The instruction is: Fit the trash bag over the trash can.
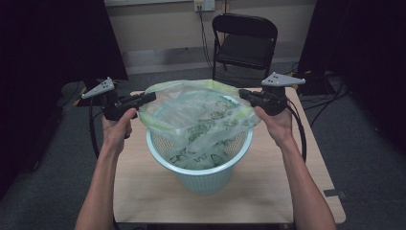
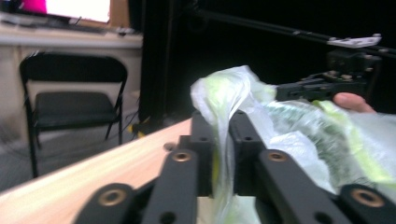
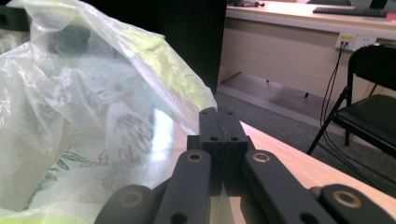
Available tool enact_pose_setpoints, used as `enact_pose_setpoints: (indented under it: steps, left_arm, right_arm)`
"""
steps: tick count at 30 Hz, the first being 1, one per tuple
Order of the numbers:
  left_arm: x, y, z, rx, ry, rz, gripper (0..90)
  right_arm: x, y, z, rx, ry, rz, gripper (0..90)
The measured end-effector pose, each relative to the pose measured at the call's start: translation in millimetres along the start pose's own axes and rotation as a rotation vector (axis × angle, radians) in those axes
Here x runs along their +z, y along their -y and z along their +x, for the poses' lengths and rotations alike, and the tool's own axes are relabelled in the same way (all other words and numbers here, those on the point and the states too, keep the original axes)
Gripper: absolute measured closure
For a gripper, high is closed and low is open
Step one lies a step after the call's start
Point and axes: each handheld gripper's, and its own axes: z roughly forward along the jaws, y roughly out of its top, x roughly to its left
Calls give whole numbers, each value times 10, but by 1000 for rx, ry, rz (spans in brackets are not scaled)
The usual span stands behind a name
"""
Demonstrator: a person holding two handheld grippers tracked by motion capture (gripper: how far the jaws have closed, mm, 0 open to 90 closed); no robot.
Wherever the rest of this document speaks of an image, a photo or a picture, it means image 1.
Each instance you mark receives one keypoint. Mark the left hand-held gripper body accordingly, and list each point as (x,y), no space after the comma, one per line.
(111,108)

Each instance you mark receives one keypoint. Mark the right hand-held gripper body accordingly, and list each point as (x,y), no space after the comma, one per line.
(274,100)

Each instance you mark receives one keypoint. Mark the green printed plastic bag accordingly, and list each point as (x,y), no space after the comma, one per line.
(198,108)

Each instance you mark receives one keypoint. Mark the light blue mesh wastebasket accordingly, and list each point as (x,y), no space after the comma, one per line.
(204,182)

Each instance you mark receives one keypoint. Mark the person's left hand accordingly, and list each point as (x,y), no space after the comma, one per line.
(116,132)

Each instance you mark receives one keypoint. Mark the person's right hand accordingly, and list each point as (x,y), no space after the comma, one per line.
(279,127)

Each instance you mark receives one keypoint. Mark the black stand base striped tape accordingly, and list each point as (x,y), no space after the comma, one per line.
(78,96)
(314,89)

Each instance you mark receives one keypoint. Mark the black folding chair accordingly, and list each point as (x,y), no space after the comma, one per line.
(245,48)

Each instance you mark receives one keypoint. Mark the black curtain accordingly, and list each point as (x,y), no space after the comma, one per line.
(48,64)
(367,48)

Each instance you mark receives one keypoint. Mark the white wall outlet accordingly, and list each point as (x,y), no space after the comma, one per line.
(204,4)

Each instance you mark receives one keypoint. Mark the grey metal table bracket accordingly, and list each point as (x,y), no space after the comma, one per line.
(333,193)

